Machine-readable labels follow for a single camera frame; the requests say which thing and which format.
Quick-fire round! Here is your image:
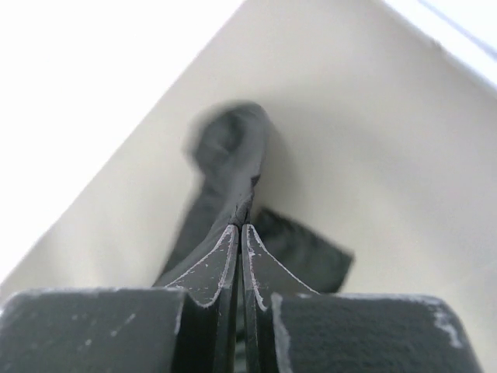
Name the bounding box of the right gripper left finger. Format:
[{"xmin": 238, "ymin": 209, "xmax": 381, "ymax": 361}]
[{"xmin": 1, "ymin": 225, "xmax": 238, "ymax": 372}]

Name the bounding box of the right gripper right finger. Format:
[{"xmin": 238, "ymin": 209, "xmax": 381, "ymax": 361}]
[{"xmin": 241, "ymin": 225, "xmax": 481, "ymax": 372}]

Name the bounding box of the black t shirt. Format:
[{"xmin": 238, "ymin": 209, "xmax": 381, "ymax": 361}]
[{"xmin": 155, "ymin": 101, "xmax": 353, "ymax": 293}]

